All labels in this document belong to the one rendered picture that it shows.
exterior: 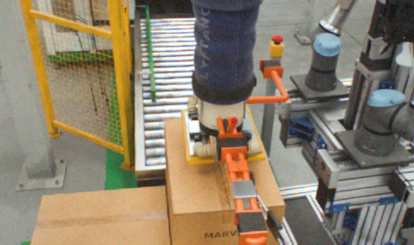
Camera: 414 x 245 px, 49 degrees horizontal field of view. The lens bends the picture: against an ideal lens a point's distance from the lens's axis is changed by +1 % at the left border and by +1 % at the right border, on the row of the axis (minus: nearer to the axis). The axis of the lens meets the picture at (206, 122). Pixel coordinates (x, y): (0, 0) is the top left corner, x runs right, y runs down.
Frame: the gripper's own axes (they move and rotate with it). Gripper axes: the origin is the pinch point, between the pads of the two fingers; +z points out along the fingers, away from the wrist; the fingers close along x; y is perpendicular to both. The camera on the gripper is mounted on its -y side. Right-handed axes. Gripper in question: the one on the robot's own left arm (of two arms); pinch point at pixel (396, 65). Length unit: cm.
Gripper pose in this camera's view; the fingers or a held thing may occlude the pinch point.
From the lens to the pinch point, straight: 135.8
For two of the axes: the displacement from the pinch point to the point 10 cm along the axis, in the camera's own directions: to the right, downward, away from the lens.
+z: -0.2, 8.3, 5.6
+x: 2.1, 5.5, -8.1
